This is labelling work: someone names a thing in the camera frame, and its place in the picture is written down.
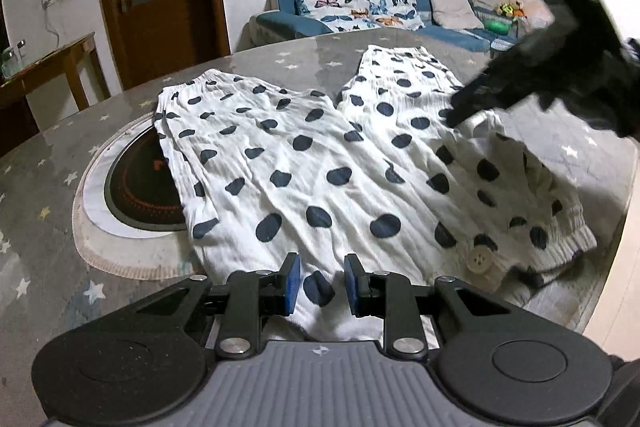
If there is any white navy polka-dot garment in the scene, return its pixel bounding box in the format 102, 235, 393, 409
154, 46, 597, 341

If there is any green round toy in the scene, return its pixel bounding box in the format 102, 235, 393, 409
484, 20, 511, 36

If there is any grey cushion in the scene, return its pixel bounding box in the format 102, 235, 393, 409
430, 0, 484, 30

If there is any round black induction cooktop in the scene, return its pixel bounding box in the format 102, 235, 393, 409
104, 126, 186, 232

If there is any butterfly print blanket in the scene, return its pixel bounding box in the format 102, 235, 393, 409
295, 0, 424, 32

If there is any grey star-pattern tablecloth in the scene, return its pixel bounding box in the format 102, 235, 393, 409
1, 30, 638, 426

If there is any blue sofa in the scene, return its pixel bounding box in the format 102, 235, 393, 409
248, 0, 518, 53

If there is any wooden side table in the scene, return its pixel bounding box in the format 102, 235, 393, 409
0, 31, 112, 143

